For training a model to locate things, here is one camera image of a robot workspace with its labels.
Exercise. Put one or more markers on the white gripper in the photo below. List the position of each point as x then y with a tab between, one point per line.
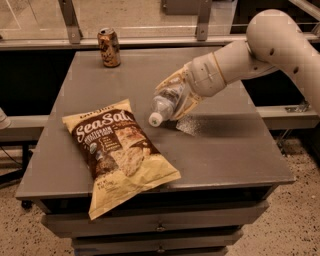
202	76

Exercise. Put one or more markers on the clear plastic water bottle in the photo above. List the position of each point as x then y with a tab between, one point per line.
165	103

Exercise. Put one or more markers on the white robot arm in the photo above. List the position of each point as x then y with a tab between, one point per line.
273	42

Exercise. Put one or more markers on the brown sea salt chip bag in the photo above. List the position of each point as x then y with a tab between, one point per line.
121	158

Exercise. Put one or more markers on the grey drawer cabinet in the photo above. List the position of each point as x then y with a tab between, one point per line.
223	150

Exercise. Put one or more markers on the brown soda can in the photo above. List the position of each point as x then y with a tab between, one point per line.
109	47

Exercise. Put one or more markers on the upper grey drawer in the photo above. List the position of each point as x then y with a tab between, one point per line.
79	225

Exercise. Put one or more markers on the grey drawer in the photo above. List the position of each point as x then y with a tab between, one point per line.
79	225
157	244

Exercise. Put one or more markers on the lower grey drawer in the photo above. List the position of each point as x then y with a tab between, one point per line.
157	244

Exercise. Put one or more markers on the grey side bench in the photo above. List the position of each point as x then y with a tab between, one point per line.
22	128

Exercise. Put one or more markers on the left metal railing post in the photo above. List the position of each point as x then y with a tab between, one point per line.
71	22

